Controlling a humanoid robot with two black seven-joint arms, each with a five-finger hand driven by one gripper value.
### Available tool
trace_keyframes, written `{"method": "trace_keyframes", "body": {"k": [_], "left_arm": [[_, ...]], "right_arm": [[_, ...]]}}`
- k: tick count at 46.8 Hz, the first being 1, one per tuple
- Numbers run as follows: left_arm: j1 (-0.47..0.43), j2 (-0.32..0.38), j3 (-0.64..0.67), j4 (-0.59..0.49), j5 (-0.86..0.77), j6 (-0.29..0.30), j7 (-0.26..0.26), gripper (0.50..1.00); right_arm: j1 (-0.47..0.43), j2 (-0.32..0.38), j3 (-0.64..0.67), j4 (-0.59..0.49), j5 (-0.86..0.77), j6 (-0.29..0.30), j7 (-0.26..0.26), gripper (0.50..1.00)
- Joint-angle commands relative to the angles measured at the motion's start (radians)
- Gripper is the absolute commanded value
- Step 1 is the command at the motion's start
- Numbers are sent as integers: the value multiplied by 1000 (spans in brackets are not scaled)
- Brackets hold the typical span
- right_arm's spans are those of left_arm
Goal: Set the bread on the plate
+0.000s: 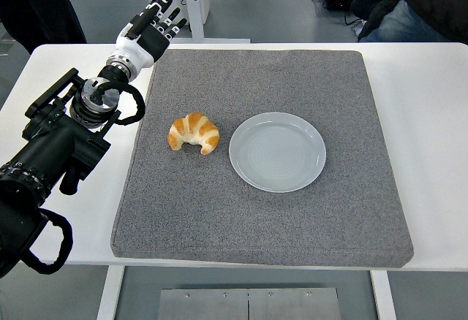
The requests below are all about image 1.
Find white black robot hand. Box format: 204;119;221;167
115;0;189;72

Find golden croissant bread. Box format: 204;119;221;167
167;112;220;156

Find light grey round plate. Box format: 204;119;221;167
228;111;327;193

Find grey metal plate with screws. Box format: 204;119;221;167
157;287;343;320

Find white desk stand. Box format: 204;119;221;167
148;0;252;45

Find standing person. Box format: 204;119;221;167
0;0;88;55

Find grey fabric mat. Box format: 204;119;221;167
110;49;415;269

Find white table leg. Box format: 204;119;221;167
369;270;398;320
97;265;126;320

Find seated person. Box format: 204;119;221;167
350;0;468;43

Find thin black floor cable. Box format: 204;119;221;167
343;7;367;38

